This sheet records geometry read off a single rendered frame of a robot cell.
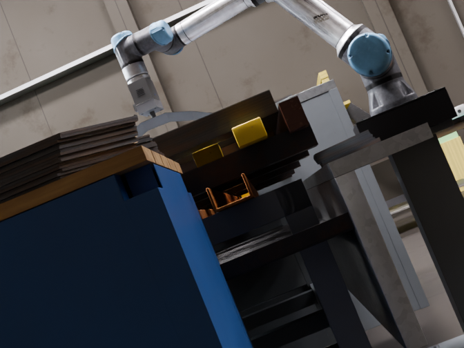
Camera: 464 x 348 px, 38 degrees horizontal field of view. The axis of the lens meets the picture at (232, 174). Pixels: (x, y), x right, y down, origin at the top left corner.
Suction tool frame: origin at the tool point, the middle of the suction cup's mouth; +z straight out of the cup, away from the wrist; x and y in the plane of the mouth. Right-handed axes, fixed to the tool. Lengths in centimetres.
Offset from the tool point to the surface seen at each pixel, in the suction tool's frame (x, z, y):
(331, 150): 48, 31, 54
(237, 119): 33, 19, 75
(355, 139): 54, 31, 58
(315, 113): 46, 8, -87
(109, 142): 20, 20, 115
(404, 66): 167, -62, -696
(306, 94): 46, -1, -87
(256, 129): 37, 23, 79
